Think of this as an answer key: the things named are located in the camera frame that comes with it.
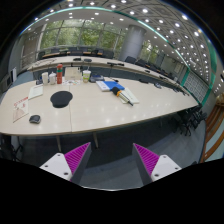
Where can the green and white drink cup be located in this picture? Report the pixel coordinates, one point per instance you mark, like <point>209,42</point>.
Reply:
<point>86,75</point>

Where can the black computer mouse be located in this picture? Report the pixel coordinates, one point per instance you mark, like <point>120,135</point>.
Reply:
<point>35,119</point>

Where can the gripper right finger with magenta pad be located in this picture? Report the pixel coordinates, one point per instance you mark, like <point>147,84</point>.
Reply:
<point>152,166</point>

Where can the red and white leaflet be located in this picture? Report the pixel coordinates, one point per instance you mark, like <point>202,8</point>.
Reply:
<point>20,109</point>

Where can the dark flat pouch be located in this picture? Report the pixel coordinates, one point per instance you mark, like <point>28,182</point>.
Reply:
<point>94,78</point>

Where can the black office chair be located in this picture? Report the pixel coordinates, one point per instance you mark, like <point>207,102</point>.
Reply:
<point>190,118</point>

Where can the grey round column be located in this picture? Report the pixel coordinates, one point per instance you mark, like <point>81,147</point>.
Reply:
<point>133,42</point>

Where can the blue notebook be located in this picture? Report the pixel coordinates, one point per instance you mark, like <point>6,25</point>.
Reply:
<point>112,84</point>

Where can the white paper sheet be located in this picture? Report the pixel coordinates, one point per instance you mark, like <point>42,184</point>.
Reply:
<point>35,91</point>

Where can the black round mouse pad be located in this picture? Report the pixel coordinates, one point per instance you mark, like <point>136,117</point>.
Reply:
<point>61,99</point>

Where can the beige desk calendar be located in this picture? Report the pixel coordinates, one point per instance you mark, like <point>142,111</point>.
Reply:
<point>73,73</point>

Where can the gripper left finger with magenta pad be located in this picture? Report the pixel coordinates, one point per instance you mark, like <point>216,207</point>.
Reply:
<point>71,165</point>

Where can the red thermos bottle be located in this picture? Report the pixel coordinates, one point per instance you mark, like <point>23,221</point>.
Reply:
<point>59,73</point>

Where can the white lidded cup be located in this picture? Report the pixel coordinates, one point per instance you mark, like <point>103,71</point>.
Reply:
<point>52,78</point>

